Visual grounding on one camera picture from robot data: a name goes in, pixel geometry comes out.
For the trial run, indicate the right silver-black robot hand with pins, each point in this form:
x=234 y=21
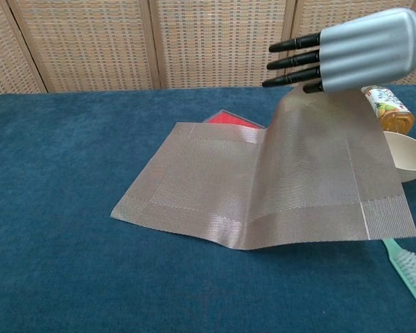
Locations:
x=367 y=48

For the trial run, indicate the cream ceramic bowl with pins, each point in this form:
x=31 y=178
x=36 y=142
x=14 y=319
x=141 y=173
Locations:
x=409 y=159

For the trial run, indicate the woven grey-brown placemat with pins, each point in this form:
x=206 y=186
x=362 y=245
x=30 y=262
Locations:
x=229 y=180

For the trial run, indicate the tea drink bottle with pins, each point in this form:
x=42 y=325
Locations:
x=391 y=114

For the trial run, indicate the red ink pad box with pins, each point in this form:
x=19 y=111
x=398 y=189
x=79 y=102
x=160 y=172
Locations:
x=225 y=119

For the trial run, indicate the mint green brush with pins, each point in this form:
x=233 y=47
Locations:
x=402 y=263

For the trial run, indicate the teal table cloth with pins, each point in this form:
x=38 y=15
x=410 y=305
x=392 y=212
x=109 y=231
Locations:
x=73 y=156

